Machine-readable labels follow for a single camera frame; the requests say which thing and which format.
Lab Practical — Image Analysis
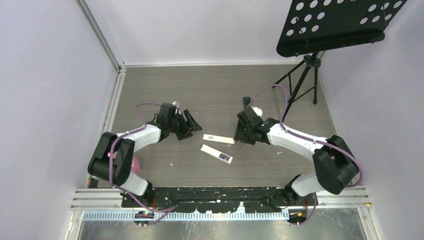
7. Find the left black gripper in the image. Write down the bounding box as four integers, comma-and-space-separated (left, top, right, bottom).
168, 110, 201, 140

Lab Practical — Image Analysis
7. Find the white remote battery cover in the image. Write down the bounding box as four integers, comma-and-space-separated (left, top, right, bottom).
202, 134, 235, 145

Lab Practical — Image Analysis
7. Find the white silver prism bar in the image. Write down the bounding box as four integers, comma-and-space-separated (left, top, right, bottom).
200, 144, 233, 164

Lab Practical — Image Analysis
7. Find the black remote control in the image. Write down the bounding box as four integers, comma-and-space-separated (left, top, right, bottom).
242, 96, 252, 108

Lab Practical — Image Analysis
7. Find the blue purple battery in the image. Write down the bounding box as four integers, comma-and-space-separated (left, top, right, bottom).
219, 153, 231, 162

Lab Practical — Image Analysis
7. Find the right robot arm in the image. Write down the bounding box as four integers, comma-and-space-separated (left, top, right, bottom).
235, 106, 362, 205

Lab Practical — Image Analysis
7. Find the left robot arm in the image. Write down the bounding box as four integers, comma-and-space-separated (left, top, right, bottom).
87, 103, 202, 207

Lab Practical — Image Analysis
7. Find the pink metronome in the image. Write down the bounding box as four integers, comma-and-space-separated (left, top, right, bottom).
131, 155, 141, 173

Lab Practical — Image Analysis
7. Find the black tripod stand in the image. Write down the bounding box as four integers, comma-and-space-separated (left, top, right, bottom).
275, 52, 321, 119

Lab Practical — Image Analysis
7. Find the black perforated music stand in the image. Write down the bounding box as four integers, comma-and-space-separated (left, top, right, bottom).
276, 0, 406, 58

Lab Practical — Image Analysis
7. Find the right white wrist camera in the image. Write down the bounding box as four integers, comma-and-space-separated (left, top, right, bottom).
249, 106, 263, 118

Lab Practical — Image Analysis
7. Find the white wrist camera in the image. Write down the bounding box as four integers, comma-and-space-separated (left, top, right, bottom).
171, 101, 182, 115
249, 106, 263, 118

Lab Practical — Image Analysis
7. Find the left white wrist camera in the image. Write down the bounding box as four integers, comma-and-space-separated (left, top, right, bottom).
171, 101, 182, 115

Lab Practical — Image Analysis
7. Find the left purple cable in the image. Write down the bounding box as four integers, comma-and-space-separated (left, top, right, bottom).
107, 102, 178, 213

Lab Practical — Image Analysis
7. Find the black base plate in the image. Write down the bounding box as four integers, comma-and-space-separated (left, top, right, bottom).
119, 186, 299, 215

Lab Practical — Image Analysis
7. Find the white slotted cable duct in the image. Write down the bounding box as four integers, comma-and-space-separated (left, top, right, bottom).
82, 209, 290, 222

